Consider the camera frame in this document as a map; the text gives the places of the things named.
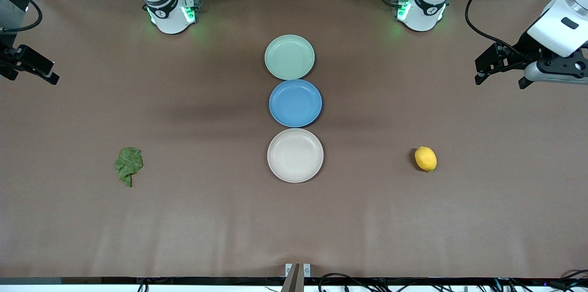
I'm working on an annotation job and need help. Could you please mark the light green plate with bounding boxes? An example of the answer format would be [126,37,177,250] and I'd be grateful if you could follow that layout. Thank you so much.
[264,34,316,80]

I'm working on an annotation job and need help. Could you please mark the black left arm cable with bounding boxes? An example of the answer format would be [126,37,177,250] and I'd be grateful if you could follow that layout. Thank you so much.
[464,0,524,57]

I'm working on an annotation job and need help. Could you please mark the white plate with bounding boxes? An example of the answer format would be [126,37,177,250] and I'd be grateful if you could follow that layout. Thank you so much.
[267,128,324,184]

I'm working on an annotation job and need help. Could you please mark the black cable bundle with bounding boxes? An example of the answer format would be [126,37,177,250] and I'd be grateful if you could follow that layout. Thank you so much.
[318,273,416,292]

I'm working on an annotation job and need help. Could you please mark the green lettuce leaf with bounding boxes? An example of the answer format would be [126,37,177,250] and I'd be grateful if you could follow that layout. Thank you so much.
[114,147,144,188]

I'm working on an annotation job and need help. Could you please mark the blue plate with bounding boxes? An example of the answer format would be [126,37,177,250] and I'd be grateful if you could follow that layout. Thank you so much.
[269,79,323,128]

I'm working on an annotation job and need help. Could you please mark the yellow lemon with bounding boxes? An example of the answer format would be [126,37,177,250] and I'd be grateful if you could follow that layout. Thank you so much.
[414,146,438,173]

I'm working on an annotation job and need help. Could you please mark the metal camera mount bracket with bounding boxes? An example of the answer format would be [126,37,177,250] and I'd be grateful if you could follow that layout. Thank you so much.
[281,263,311,292]

